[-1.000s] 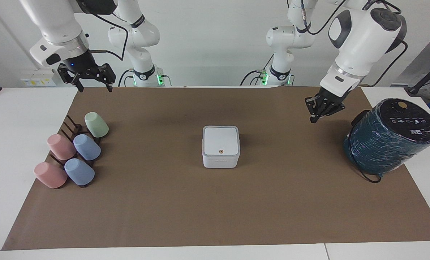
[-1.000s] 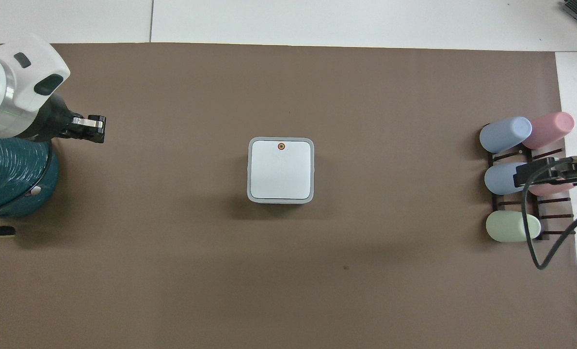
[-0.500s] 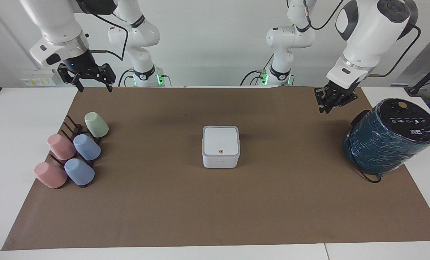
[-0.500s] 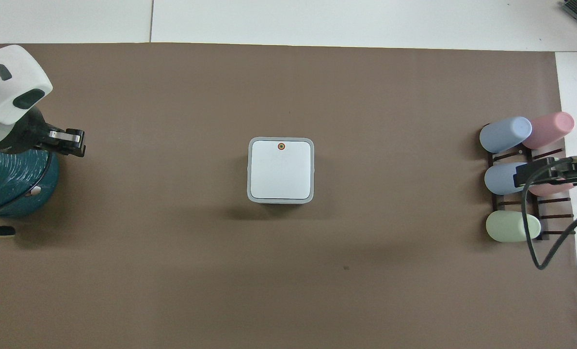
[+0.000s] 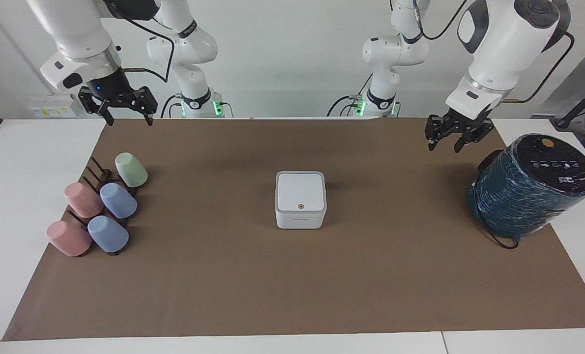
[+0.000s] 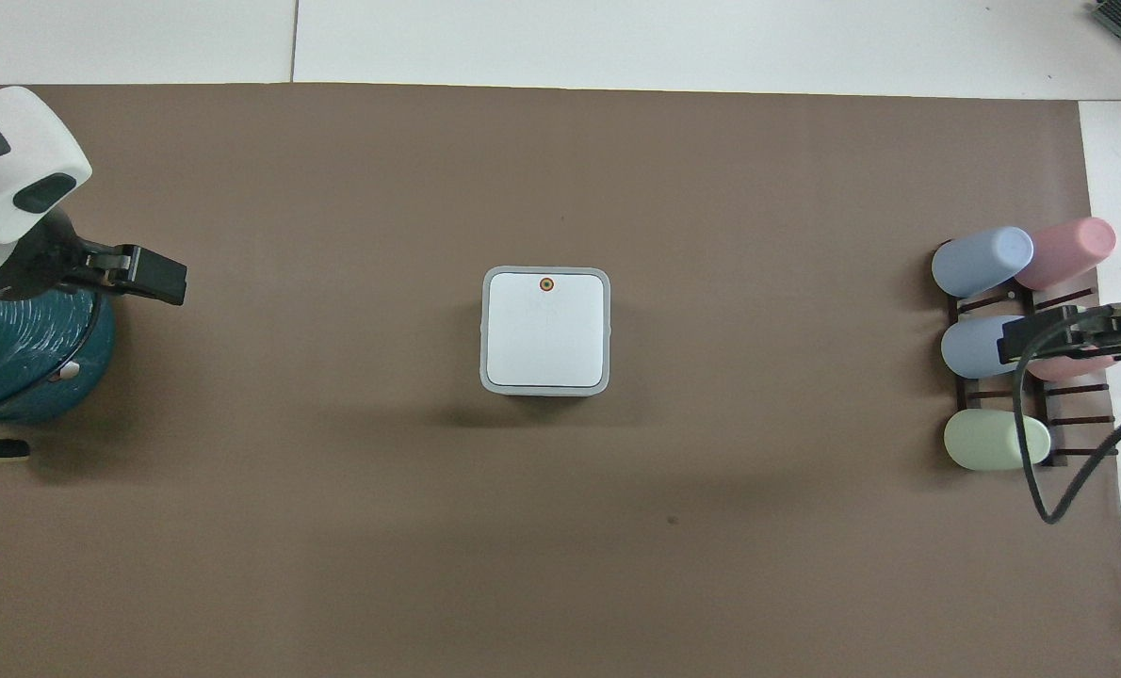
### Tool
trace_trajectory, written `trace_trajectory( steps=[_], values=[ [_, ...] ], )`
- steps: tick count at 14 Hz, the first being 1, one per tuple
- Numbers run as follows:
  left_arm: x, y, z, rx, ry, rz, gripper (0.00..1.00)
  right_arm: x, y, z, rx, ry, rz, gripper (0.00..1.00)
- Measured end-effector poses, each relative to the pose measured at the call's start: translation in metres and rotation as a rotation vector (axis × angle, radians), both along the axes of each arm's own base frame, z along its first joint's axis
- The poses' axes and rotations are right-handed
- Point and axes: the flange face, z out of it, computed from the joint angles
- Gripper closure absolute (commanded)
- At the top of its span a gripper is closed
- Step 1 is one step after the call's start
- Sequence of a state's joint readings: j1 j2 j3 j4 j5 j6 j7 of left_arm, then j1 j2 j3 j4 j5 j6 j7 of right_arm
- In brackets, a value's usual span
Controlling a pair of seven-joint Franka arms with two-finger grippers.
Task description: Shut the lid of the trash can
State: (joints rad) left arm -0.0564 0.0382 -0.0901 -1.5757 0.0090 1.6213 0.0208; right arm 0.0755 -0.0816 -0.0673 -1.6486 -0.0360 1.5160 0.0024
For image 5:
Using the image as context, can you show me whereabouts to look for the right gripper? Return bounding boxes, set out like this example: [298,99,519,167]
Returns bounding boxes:
[78,68,159,127]

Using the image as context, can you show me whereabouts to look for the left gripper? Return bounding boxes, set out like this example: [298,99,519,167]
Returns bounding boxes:
[424,109,495,154]

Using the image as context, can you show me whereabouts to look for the white square trash can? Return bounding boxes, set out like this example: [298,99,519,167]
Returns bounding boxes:
[274,171,328,230]

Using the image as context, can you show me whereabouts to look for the green cup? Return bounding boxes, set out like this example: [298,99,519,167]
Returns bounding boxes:
[115,152,149,188]

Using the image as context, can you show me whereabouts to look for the dark brown cup rack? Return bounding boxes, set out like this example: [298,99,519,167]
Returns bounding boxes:
[66,156,139,257]

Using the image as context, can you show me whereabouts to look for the teal cylindrical appliance black top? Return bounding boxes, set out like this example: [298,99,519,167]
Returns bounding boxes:
[466,133,585,239]

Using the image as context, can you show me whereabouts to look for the blue cup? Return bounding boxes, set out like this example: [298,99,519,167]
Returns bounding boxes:
[87,215,130,254]
[99,182,138,219]

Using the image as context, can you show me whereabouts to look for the pink cup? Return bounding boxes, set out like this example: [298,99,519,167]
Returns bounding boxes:
[64,182,104,218]
[46,220,92,257]

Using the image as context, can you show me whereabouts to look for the white wall socket box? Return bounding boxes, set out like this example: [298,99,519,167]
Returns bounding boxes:
[27,94,78,119]

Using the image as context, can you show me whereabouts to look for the black cable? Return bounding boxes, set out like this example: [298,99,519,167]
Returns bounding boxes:
[502,29,576,104]
[123,19,176,83]
[412,0,469,41]

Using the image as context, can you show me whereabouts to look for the black appliance cord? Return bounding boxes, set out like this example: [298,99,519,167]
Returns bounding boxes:
[475,204,521,250]

